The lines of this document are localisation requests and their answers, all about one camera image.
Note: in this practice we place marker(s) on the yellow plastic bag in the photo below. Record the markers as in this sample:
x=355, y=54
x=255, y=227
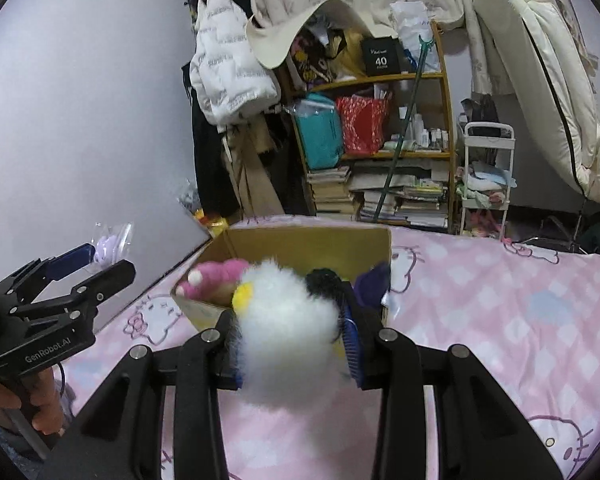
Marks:
x=350, y=55

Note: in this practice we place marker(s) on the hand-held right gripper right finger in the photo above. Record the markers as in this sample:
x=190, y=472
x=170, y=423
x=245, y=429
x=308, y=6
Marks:
x=352, y=345

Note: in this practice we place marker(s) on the person's left hand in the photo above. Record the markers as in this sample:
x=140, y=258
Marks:
x=40, y=400

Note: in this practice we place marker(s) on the wooden bookshelf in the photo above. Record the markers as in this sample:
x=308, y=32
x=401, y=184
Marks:
x=445, y=110

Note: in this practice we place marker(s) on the yellow red packet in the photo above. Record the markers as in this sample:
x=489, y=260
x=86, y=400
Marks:
x=215, y=222

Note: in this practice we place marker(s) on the brown cardboard box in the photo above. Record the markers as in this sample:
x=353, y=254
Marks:
x=305, y=245

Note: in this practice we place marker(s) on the row of cosmetic bottles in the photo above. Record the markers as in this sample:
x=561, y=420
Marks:
x=430, y=137

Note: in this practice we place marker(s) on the purple soft cloth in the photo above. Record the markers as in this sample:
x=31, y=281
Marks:
x=372, y=285

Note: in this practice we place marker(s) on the stack of books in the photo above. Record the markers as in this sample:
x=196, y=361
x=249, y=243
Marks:
x=330, y=190

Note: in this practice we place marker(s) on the pale cloth bundle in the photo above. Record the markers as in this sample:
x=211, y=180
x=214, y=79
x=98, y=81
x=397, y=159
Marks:
x=485, y=180

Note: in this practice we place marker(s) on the cream quilted mattress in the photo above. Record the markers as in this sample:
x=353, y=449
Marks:
x=530, y=60

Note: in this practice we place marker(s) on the metal chair frame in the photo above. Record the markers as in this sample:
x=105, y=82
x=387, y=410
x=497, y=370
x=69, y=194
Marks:
x=550, y=242

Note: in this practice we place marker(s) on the pink printed bed sheet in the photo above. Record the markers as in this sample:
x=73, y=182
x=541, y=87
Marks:
x=480, y=335

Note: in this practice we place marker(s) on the black yellow patterned bag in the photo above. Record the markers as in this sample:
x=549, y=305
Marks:
x=310, y=60

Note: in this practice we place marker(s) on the white puffer jacket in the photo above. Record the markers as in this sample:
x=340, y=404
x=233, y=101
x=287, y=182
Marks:
x=225, y=60

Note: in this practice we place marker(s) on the beige coat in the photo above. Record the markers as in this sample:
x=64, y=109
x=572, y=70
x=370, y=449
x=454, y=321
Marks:
x=255, y=180

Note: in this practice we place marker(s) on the black coat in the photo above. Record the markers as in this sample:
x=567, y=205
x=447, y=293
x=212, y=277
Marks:
x=207, y=170

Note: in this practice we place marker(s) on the pink plush toy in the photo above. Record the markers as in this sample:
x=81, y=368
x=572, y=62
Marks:
x=215, y=275

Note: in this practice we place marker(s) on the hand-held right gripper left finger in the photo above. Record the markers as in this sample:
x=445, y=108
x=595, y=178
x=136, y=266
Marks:
x=220, y=355

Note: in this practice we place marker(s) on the white plastic bag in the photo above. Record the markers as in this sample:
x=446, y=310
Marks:
x=410, y=20

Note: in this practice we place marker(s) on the black box with white print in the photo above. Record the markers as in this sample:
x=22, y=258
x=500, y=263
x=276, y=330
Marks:
x=382, y=57

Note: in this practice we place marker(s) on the white trolley cart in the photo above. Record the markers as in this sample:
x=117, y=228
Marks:
x=486, y=144

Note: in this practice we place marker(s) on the cream wide-brim hat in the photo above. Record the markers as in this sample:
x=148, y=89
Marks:
x=267, y=45

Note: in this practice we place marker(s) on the white black fluffy plush toy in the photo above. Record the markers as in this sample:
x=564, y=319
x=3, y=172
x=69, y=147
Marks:
x=285, y=335

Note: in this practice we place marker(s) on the teal bag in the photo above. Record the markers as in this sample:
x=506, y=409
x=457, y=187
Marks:
x=320, y=135

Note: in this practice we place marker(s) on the person's left forearm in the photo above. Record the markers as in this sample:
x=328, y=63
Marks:
x=0, y=440

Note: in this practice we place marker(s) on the red patterned gift bag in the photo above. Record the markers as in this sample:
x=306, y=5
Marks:
x=360, y=125

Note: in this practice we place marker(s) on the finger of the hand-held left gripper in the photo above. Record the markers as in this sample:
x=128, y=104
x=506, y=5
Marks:
x=70, y=260
x=110, y=277

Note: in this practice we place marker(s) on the green pole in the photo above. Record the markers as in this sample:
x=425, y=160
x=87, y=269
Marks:
x=399, y=135

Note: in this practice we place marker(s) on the printed clear plastic bag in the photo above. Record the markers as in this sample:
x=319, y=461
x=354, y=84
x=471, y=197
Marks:
x=190, y=202

